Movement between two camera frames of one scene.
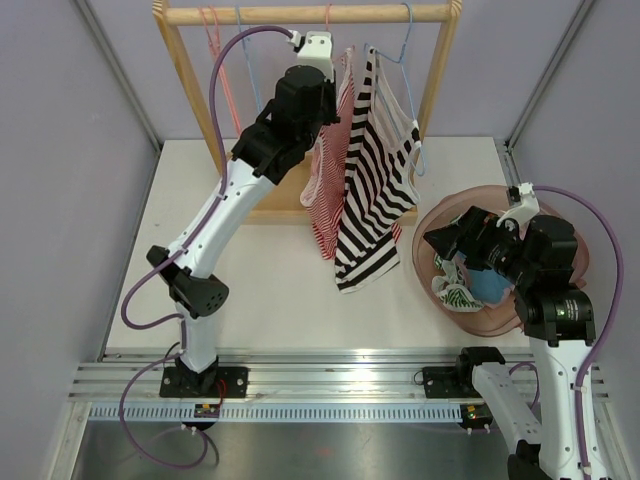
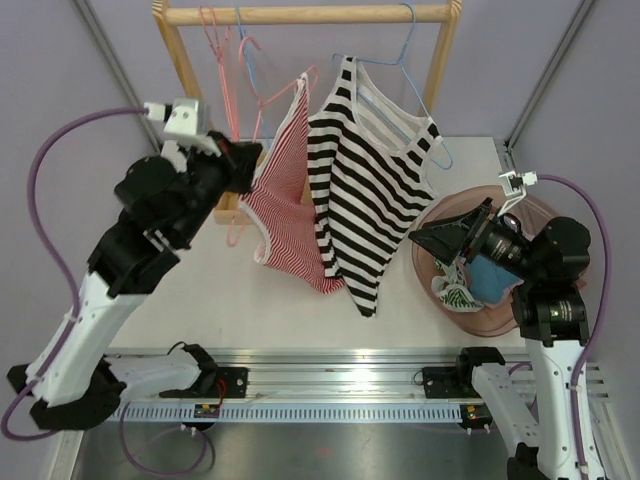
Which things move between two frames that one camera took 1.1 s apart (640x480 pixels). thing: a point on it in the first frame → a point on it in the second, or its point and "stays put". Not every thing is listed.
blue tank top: x=488 y=286 stays put
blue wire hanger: x=249 y=61 stays put
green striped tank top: x=451 y=288 stays put
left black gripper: x=328 y=88 → x=238 y=162
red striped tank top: x=322 y=191 → x=280 y=209
